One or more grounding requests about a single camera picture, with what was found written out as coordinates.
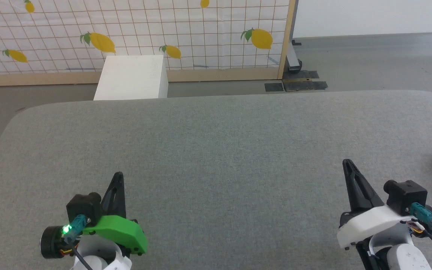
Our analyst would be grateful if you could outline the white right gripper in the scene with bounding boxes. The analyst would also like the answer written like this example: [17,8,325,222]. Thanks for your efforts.
[337,159,413,250]

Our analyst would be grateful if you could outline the lemon print tile partition panel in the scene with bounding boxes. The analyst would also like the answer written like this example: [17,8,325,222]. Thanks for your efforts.
[0,0,297,87]

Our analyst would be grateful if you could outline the grey metal stand post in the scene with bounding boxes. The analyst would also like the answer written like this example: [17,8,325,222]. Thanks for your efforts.
[285,0,303,72]

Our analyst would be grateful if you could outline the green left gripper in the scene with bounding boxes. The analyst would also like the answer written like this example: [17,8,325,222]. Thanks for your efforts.
[82,172,148,255]

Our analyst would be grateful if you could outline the white box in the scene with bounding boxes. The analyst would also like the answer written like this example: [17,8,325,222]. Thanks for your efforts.
[93,55,169,101]

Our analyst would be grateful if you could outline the dark flat floor plates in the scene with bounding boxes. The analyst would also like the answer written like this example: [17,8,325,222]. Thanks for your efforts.
[264,70,328,92]

